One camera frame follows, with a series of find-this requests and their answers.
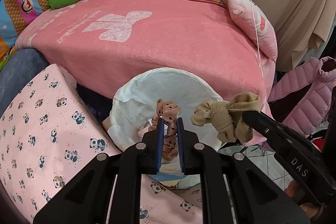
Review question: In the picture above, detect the tan knotted stocking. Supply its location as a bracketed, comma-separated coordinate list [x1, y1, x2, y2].
[190, 92, 261, 143]

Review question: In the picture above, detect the pink puffer jacket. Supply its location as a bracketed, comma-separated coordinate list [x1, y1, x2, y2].
[268, 57, 335, 137]

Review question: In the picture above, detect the white lined trash bin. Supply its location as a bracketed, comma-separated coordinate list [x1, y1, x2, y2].
[107, 67, 224, 183]

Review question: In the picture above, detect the pink panda print cloth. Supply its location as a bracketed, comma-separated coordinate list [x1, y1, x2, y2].
[0, 63, 204, 224]

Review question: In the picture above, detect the pink white pillow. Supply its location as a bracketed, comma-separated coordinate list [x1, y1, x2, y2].
[228, 0, 278, 62]

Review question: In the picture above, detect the blue velvet cushion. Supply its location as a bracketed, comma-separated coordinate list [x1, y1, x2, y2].
[0, 48, 50, 115]

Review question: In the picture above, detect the pink dotted scrunchie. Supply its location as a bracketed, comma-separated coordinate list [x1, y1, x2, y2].
[149, 99, 181, 161]

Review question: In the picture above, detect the pink blanket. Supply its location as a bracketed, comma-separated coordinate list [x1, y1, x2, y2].
[15, 0, 274, 147]

